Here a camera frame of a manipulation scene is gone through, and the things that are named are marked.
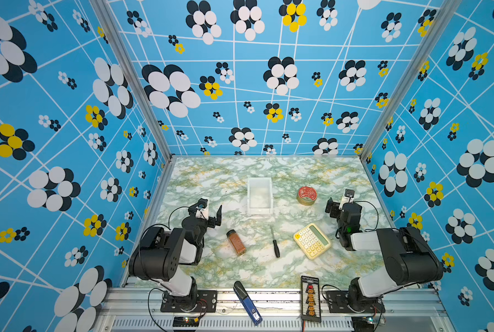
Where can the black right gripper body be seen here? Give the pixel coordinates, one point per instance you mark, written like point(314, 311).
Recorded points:
point(334, 207)

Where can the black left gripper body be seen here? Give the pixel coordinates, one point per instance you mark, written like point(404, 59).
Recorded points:
point(209, 216)

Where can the black handled screwdriver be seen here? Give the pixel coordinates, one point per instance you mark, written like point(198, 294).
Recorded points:
point(275, 243)

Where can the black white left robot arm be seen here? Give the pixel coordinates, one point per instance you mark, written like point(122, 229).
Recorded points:
point(161, 250)

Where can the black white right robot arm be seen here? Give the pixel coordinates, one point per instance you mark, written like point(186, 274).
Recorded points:
point(407, 257)

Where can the white plastic bin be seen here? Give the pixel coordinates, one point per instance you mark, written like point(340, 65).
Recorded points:
point(260, 196)

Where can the red gold round tin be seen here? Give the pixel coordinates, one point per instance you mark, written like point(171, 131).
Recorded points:
point(307, 196)

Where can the brown spice jar black lid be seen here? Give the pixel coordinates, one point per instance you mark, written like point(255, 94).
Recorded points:
point(236, 242)

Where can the yellow calculator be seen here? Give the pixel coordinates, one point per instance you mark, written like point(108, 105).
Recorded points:
point(312, 241)

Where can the blue black handheld device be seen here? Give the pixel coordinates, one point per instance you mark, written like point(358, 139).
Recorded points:
point(247, 303)

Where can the black board yellow connectors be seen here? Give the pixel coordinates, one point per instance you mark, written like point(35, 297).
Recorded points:
point(310, 299)

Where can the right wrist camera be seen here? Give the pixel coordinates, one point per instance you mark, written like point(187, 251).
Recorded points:
point(348, 196)

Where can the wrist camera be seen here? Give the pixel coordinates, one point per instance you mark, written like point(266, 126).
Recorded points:
point(348, 196)
point(202, 209)

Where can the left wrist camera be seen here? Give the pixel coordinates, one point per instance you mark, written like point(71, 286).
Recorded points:
point(202, 209)

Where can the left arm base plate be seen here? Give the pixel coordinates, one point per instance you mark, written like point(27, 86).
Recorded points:
point(203, 301)

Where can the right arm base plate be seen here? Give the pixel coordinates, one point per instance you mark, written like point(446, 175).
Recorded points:
point(341, 302)

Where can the aluminium front rail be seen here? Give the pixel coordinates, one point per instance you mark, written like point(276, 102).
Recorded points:
point(134, 309)

